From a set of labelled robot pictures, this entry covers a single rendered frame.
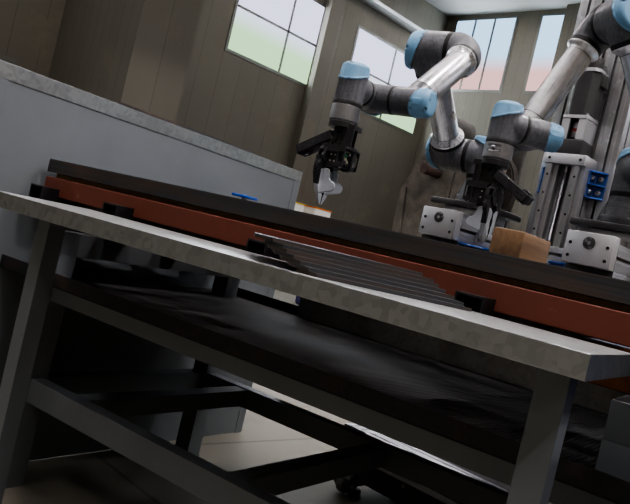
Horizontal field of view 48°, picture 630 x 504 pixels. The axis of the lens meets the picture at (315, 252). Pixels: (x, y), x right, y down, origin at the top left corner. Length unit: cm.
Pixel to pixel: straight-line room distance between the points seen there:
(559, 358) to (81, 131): 155
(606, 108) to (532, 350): 173
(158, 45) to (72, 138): 675
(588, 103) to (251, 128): 1005
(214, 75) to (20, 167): 982
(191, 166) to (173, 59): 655
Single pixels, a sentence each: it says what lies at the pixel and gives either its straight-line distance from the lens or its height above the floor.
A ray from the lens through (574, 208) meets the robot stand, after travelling 237.
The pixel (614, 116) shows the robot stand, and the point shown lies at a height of 140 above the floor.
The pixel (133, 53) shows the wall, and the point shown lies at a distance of 861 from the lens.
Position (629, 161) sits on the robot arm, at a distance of 221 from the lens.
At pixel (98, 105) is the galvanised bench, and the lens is 211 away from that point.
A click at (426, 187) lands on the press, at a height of 163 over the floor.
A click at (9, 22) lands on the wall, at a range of 1021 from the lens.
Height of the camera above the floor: 80
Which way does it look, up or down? 1 degrees down
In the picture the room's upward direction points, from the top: 13 degrees clockwise
